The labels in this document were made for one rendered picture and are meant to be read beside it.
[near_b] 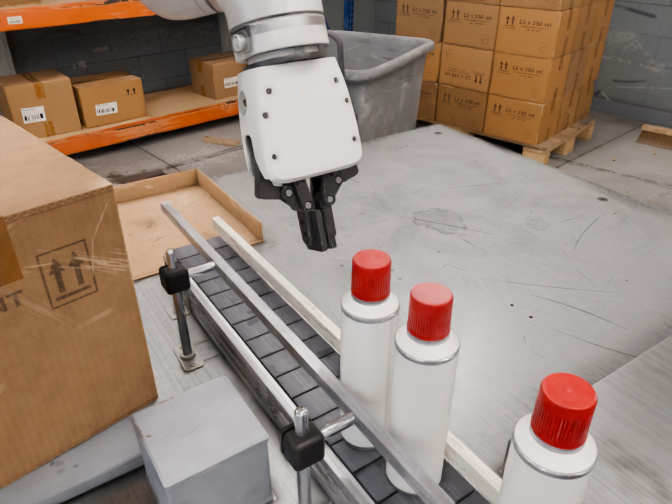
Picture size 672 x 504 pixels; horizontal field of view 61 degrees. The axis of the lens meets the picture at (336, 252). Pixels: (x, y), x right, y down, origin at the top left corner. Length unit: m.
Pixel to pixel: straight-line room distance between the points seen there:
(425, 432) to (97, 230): 0.34
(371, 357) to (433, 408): 0.07
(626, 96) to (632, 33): 0.45
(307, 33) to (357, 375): 0.30
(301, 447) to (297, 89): 0.29
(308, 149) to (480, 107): 3.30
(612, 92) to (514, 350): 4.30
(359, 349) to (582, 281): 0.56
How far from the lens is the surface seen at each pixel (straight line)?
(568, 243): 1.09
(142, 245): 1.05
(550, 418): 0.37
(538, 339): 0.84
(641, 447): 0.66
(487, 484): 0.54
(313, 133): 0.51
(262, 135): 0.49
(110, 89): 3.96
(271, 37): 0.50
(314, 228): 0.53
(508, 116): 3.70
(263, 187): 0.51
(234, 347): 0.72
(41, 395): 0.63
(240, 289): 0.66
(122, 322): 0.62
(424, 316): 0.43
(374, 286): 0.47
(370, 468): 0.58
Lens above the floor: 1.33
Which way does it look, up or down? 31 degrees down
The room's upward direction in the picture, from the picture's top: straight up
